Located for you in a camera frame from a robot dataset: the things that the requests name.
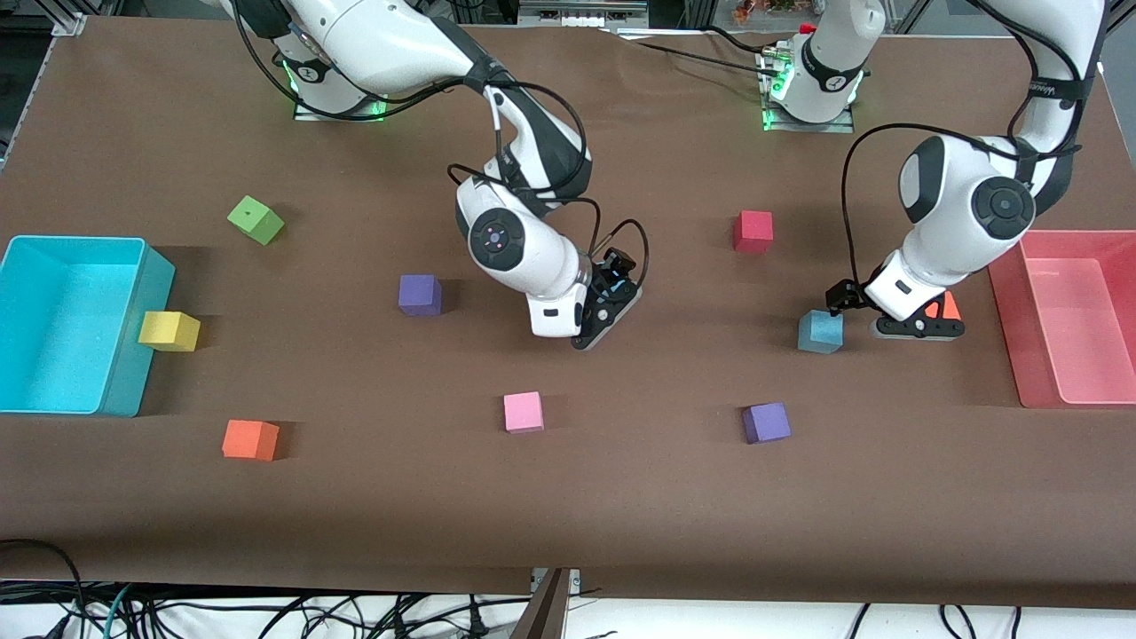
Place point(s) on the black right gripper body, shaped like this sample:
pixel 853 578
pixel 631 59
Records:
pixel 611 274

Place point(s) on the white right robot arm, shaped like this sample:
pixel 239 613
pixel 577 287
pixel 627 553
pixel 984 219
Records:
pixel 524 244

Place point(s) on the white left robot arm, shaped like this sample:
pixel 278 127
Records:
pixel 958 204

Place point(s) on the orange foam block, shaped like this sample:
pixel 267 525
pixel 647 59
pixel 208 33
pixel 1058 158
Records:
pixel 948 306
pixel 249 440

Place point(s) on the red foam block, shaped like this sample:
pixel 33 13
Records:
pixel 753 231

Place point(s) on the purple foam block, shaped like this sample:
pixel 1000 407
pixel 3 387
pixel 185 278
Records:
pixel 767 423
pixel 420 295

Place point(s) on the pink foam block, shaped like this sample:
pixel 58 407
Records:
pixel 524 413

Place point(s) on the pink plastic bin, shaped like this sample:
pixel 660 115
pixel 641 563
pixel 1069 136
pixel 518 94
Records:
pixel 1065 355

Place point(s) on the brown table cover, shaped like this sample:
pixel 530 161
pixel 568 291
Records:
pixel 568 506

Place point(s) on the grey background device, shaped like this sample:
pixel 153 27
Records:
pixel 581 11

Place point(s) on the orange background items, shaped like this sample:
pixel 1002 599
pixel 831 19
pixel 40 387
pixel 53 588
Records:
pixel 763 9

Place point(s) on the dark aluminium profile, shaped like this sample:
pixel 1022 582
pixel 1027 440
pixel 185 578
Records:
pixel 543 617

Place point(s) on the green foam block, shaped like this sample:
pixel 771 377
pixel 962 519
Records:
pixel 256 220

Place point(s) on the yellow foam block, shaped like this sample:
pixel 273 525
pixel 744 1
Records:
pixel 169 330

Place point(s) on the cyan plastic bin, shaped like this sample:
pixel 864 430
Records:
pixel 62 346

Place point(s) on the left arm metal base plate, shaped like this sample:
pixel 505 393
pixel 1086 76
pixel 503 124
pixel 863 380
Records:
pixel 812 127

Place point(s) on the aluminium background post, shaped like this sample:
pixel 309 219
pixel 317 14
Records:
pixel 698 13

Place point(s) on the silver metal bracket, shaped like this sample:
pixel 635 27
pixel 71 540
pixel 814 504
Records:
pixel 572 579

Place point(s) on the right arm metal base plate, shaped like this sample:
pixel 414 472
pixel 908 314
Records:
pixel 342 116

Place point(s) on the small silver corner bracket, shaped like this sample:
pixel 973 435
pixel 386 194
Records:
pixel 71 25

